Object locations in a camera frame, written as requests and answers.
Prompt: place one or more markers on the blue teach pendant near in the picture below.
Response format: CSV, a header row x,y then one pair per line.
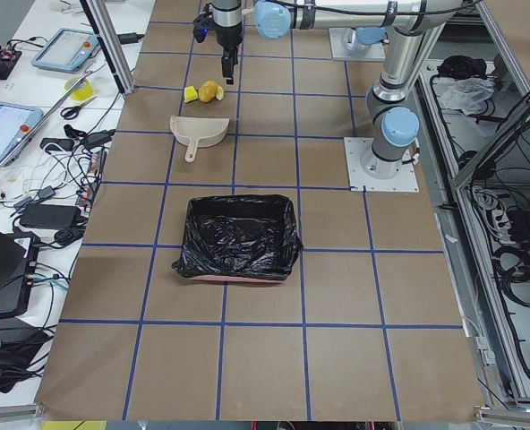
x,y
15,122

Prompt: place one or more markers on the white crumpled cloth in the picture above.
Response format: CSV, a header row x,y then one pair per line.
x,y
468,96

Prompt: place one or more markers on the black handled scissors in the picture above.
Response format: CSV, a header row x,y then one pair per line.
x,y
70,113

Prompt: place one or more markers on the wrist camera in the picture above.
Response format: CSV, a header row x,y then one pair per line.
x,y
202,24

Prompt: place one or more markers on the blue teach pendant far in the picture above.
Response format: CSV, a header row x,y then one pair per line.
x,y
66,51

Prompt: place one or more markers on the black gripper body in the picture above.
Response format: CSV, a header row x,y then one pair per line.
x,y
229,39

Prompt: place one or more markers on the black power adapter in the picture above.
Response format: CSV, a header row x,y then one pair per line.
x,y
49,216

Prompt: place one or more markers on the beige plastic dustpan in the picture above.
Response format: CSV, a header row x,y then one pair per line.
x,y
195,133

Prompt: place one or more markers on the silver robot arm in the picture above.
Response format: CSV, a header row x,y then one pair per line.
x,y
413,28

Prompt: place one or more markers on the yellow tape roll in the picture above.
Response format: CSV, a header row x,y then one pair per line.
x,y
82,89

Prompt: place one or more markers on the aluminium frame post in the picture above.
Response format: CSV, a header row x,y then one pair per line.
x,y
103,28

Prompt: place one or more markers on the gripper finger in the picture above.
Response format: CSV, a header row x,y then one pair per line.
x,y
232,61
225,64

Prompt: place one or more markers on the blue teach pendant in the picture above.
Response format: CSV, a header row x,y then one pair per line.
x,y
15,122
66,51

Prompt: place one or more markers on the bin with black bag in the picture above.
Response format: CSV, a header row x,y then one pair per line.
x,y
248,237

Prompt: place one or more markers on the yellow sponge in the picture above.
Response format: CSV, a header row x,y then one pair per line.
x,y
190,94

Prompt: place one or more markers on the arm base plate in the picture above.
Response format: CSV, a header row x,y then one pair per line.
x,y
363,44
367,173

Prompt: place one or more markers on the black laptop computer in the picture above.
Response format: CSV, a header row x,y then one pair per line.
x,y
18,258

